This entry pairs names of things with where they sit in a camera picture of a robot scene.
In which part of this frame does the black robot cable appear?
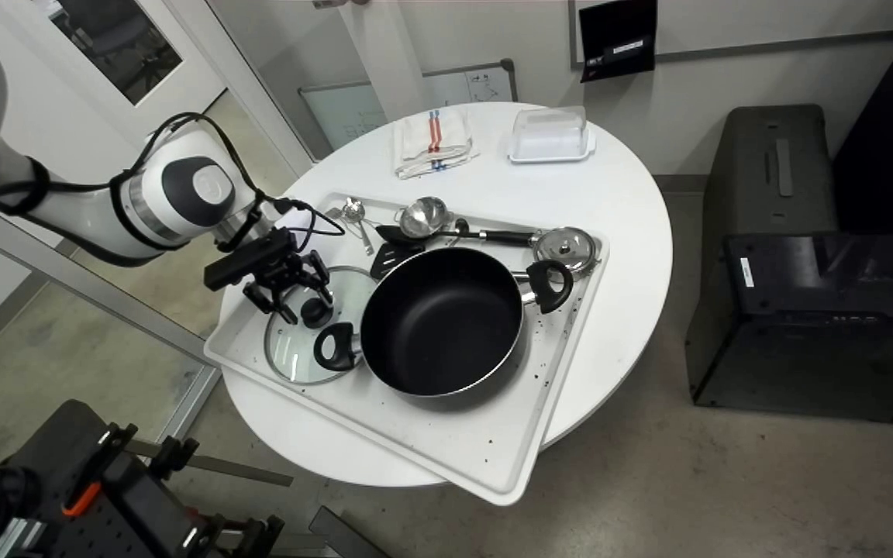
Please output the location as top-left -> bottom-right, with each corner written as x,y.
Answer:
103,107 -> 352,258

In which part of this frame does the black two-handled pot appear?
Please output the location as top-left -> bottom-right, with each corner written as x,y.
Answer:
309,245 -> 581,404

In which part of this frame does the large black case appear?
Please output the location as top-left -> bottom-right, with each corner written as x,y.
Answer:
686,225 -> 893,427

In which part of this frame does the black slotted spatula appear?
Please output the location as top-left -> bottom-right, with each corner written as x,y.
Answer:
368,223 -> 430,279

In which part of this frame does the black equipment stand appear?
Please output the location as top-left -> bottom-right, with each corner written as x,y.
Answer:
0,396 -> 292,558

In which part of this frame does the dark gray case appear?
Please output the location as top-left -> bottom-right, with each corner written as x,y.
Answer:
708,101 -> 842,241

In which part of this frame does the steel ladle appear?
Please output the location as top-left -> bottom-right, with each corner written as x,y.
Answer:
397,191 -> 453,245

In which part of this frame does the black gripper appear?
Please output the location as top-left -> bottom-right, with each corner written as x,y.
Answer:
243,252 -> 338,327

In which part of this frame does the round white table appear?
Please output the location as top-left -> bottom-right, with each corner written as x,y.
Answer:
216,100 -> 675,493

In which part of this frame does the steel strainer black handle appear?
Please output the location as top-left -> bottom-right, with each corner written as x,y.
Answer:
453,213 -> 603,279

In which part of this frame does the frosted glass panel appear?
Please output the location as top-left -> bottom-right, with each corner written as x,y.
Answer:
296,57 -> 522,156

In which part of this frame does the white plastic tray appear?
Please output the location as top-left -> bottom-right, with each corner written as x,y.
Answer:
203,189 -> 612,507

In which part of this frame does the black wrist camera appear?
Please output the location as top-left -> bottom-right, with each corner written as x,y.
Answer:
203,225 -> 302,295

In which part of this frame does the clear plastic container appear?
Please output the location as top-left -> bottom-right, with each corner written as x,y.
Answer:
507,101 -> 599,166

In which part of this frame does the glass pot lid black knob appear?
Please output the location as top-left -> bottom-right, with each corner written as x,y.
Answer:
262,264 -> 379,392

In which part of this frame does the small steel spoon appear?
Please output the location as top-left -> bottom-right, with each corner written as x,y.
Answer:
338,196 -> 379,260

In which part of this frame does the aluminium frame rail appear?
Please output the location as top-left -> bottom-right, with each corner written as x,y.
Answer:
0,191 -> 222,447

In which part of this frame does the dark framed picture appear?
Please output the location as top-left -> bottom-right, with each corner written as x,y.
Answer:
47,0 -> 186,107

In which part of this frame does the black wall marker holder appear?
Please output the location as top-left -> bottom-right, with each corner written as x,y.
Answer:
577,0 -> 662,87

